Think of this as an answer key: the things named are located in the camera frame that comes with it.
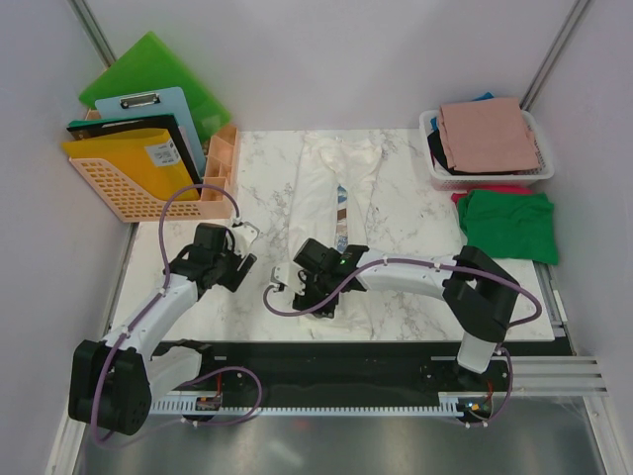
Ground pink folded t shirt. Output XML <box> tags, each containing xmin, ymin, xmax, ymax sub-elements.
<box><xmin>437</xmin><ymin>97</ymin><xmax>539</xmax><ymax>174</ymax></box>

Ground peach compartment organizer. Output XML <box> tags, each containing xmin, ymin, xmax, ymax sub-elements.
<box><xmin>201</xmin><ymin>124</ymin><xmax>240</xmax><ymax>219</ymax></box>

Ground green t shirt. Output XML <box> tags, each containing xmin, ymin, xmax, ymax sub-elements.
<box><xmin>456</xmin><ymin>191</ymin><xmax>560</xmax><ymax>265</ymax></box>

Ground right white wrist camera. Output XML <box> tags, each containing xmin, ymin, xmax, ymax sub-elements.
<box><xmin>271</xmin><ymin>262</ymin><xmax>306</xmax><ymax>295</ymax></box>

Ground red t shirt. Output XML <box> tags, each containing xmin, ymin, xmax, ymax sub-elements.
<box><xmin>451</xmin><ymin>185</ymin><xmax>533</xmax><ymax>206</ymax></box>

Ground light blue clipboard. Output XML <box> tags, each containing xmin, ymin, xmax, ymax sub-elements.
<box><xmin>95</xmin><ymin>87</ymin><xmax>207</xmax><ymax>174</ymax></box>

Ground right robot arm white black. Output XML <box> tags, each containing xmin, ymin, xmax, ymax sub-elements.
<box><xmin>293</xmin><ymin>238</ymin><xmax>519</xmax><ymax>390</ymax></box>

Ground white printed t shirt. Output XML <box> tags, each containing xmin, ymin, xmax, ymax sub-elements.
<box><xmin>286</xmin><ymin>132</ymin><xmax>385</xmax><ymax>335</ymax></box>

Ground orange mesh file holder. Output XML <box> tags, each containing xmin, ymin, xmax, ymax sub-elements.
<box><xmin>68</xmin><ymin>109</ymin><xmax>219</xmax><ymax>224</ymax></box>

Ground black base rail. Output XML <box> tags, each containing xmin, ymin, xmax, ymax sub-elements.
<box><xmin>152</xmin><ymin>338</ymin><xmax>575</xmax><ymax>410</ymax></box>

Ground yellow folder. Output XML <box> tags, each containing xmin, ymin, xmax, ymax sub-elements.
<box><xmin>61</xmin><ymin>128</ymin><xmax>200</xmax><ymax>201</ymax></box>

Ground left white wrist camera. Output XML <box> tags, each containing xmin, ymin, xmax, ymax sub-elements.
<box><xmin>228</xmin><ymin>222</ymin><xmax>259</xmax><ymax>258</ymax></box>

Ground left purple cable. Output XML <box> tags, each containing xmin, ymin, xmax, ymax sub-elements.
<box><xmin>91</xmin><ymin>183</ymin><xmax>263</xmax><ymax>446</ymax></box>

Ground white cable duct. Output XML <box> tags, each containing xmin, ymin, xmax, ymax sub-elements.
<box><xmin>149</xmin><ymin>391</ymin><xmax>464</xmax><ymax>418</ymax></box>

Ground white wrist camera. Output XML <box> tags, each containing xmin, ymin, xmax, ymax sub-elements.
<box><xmin>228</xmin><ymin>222</ymin><xmax>259</xmax><ymax>258</ymax></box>
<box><xmin>271</xmin><ymin>262</ymin><xmax>306</xmax><ymax>295</ymax></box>

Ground black folder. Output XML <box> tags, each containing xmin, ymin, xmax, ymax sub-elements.
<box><xmin>66</xmin><ymin>114</ymin><xmax>204</xmax><ymax>168</ymax></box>

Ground white laundry basket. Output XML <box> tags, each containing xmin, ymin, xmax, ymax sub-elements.
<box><xmin>419</xmin><ymin>110</ymin><xmax>555</xmax><ymax>191</ymax></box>

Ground green plastic board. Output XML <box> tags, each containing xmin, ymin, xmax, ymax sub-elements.
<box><xmin>79</xmin><ymin>32</ymin><xmax>230</xmax><ymax>142</ymax></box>

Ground black garment in basket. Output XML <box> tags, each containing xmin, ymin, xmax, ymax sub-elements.
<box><xmin>427</xmin><ymin>130</ymin><xmax>452</xmax><ymax>174</ymax></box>

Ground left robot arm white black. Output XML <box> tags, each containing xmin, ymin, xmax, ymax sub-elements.
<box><xmin>68</xmin><ymin>222</ymin><xmax>259</xmax><ymax>435</ymax></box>

